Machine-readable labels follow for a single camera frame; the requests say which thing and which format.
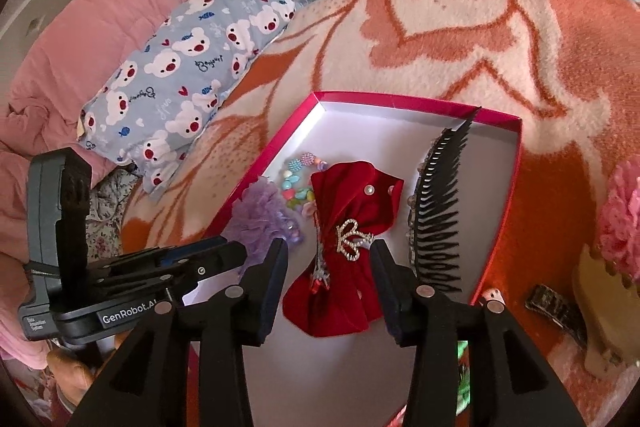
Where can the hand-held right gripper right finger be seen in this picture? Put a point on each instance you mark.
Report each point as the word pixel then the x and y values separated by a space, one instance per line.
pixel 387 289

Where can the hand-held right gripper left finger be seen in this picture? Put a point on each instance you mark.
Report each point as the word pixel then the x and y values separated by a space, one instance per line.
pixel 272 284

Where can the pink quilt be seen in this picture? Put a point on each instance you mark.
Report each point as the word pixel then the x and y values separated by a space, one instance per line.
pixel 75 32

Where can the beige hair claw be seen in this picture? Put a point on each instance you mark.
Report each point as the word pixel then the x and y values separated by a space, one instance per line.
pixel 595 307

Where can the small floral cloth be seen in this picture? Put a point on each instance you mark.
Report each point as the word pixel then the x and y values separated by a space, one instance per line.
pixel 107 217

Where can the pink lace scrunchie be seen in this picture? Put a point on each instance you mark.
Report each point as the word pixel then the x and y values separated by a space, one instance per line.
pixel 622 227

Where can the red-edged white tray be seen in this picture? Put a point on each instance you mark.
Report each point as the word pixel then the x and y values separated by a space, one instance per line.
pixel 350 132

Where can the bear print pillow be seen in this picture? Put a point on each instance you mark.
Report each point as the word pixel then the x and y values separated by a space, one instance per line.
pixel 190 57

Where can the purple lace scrunchie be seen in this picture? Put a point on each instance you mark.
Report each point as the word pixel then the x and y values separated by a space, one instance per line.
pixel 260 217

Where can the dark tortoiseshell barrette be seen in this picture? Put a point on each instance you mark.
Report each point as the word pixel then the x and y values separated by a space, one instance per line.
pixel 550 307

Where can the orange and cream blanket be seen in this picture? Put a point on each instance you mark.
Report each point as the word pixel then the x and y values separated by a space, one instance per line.
pixel 450 32

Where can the black hair comb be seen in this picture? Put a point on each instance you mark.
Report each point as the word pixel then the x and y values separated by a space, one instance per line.
pixel 440 207

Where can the red velvet bow hair clip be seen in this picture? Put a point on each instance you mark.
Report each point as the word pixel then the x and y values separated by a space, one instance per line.
pixel 345 202

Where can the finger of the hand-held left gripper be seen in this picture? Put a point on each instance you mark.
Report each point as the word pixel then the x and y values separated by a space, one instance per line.
pixel 185 249
pixel 220 264

